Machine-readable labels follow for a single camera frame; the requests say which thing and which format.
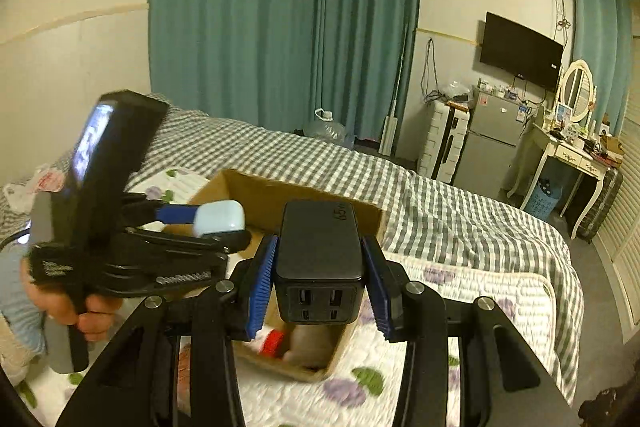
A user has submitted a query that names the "white floral quilt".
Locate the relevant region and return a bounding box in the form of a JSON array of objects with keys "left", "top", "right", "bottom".
[{"left": 14, "top": 167, "right": 572, "bottom": 427}]

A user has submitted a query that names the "white louvred cabinet door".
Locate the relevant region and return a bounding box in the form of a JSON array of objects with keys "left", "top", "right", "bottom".
[{"left": 594, "top": 106, "right": 640, "bottom": 310}]

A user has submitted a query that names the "cardboard box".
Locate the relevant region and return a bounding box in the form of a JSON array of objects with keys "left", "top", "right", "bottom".
[{"left": 179, "top": 168, "right": 385, "bottom": 383}]

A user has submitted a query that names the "black wall television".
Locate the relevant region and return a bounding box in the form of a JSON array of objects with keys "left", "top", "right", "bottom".
[{"left": 479, "top": 11, "right": 565, "bottom": 90}]

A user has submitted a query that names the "white printed bag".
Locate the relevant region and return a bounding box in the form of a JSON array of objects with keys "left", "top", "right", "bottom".
[{"left": 0, "top": 163, "right": 69, "bottom": 214}]

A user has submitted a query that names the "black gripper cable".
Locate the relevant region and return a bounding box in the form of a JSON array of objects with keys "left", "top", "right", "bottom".
[{"left": 0, "top": 227, "right": 32, "bottom": 254}]

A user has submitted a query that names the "white mop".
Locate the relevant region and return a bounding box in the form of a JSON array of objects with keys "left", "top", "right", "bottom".
[{"left": 378, "top": 24, "right": 409, "bottom": 156}]

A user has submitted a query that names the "hanging wall cable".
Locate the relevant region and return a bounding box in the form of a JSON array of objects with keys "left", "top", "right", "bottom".
[{"left": 419, "top": 37, "right": 437, "bottom": 100}]

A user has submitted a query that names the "clear plastic bag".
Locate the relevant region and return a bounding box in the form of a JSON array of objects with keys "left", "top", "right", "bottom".
[{"left": 442, "top": 79, "right": 474, "bottom": 104}]

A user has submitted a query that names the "white earbuds case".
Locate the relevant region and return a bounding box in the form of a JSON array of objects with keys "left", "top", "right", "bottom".
[{"left": 192, "top": 200, "right": 246, "bottom": 238}]

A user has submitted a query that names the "bed with checkered cover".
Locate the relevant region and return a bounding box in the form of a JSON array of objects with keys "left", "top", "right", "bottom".
[{"left": 0, "top": 93, "right": 586, "bottom": 378}]

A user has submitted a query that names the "white oval mirror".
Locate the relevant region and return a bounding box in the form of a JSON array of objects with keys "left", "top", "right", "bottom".
[{"left": 557, "top": 59, "right": 599, "bottom": 124}]

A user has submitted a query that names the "dark cloth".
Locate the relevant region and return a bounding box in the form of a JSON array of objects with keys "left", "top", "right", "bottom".
[{"left": 577, "top": 386, "right": 640, "bottom": 427}]

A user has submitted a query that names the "narrow teal curtain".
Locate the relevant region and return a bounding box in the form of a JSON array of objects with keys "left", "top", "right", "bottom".
[{"left": 312, "top": 0, "right": 424, "bottom": 158}]

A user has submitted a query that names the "white vanity table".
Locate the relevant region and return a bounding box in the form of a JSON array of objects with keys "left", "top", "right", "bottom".
[{"left": 506, "top": 107, "right": 624, "bottom": 241}]

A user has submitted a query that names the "wide teal curtain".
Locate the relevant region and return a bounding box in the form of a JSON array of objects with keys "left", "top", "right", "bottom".
[{"left": 148, "top": 0, "right": 323, "bottom": 142}]

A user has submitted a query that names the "grey small fridge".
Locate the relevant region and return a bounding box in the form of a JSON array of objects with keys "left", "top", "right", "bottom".
[{"left": 452, "top": 87, "right": 529, "bottom": 200}]

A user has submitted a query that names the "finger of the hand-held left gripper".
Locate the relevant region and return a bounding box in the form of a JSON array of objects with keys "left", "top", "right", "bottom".
[
  {"left": 122, "top": 193, "right": 202, "bottom": 226},
  {"left": 116, "top": 227, "right": 252, "bottom": 254}
]

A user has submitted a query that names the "dark checkered suitcase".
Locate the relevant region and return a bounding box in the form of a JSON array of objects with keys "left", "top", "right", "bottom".
[{"left": 580, "top": 167, "right": 624, "bottom": 243}]

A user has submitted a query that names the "blue waste basket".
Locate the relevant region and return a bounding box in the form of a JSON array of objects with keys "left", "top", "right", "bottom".
[{"left": 524, "top": 179, "right": 564, "bottom": 221}]

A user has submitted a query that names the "red round item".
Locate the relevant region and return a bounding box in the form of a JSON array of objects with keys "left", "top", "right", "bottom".
[{"left": 259, "top": 326, "right": 289, "bottom": 359}]

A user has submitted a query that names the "white suitcase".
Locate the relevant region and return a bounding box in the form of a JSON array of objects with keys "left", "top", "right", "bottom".
[{"left": 416, "top": 99, "right": 471, "bottom": 184}]

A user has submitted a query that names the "black charger block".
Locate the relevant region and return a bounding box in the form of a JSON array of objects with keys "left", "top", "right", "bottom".
[{"left": 270, "top": 200, "right": 365, "bottom": 326}]

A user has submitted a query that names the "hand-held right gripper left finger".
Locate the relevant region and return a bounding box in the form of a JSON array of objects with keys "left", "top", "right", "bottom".
[{"left": 55, "top": 234, "right": 281, "bottom": 427}]

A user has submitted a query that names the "clear water jug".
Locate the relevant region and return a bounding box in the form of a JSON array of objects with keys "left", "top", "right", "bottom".
[{"left": 302, "top": 107, "right": 356, "bottom": 148}]

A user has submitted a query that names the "person's left hand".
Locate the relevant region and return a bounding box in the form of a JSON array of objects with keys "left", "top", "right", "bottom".
[{"left": 22, "top": 257, "right": 124, "bottom": 343}]

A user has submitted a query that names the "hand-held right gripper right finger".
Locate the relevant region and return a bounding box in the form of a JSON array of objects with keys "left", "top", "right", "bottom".
[{"left": 360, "top": 236, "right": 582, "bottom": 427}]

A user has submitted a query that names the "person's left forearm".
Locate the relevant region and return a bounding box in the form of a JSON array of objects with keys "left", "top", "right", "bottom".
[{"left": 0, "top": 246, "right": 49, "bottom": 358}]

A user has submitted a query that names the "teal window curtain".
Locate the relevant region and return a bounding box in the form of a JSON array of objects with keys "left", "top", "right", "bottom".
[{"left": 570, "top": 0, "right": 634, "bottom": 108}]

